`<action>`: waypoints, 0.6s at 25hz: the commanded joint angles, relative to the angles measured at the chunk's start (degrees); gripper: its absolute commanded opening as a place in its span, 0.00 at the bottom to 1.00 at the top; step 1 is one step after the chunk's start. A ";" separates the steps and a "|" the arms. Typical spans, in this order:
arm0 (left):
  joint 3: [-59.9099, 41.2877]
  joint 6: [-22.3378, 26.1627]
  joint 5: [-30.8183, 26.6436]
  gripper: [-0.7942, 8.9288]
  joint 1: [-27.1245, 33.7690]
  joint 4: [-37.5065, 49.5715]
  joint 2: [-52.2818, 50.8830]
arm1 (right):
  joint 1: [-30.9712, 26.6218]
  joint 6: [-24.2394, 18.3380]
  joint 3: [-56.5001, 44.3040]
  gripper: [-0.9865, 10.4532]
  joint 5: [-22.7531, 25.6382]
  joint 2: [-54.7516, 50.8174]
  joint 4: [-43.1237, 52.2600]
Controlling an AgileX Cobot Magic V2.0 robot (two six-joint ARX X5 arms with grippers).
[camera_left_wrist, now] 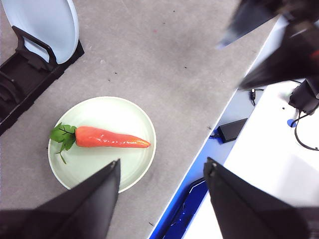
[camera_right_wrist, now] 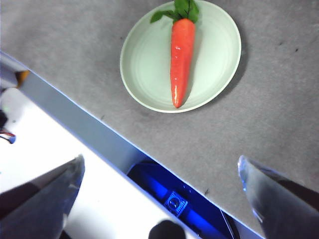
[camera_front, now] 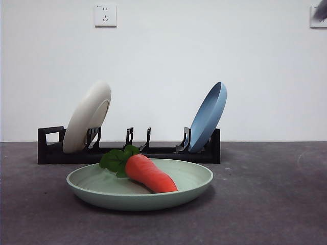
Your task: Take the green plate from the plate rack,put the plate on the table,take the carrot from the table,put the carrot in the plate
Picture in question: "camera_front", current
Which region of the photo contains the orange carrot with green leaves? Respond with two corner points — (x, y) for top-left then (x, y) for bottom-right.
(99, 144), (178, 193)

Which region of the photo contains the green plate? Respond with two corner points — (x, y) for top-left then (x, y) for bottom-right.
(66, 158), (214, 212)

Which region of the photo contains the blue plate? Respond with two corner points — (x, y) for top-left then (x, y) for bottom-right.
(188, 81), (227, 154)

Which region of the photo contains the beige plate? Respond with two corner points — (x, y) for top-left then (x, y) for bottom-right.
(62, 80), (112, 154)

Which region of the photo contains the black plate rack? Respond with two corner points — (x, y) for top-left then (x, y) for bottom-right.
(37, 126), (221, 165)

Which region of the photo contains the white wall socket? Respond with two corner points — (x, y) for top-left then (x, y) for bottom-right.
(310, 5), (327, 29)
(95, 4), (118, 28)

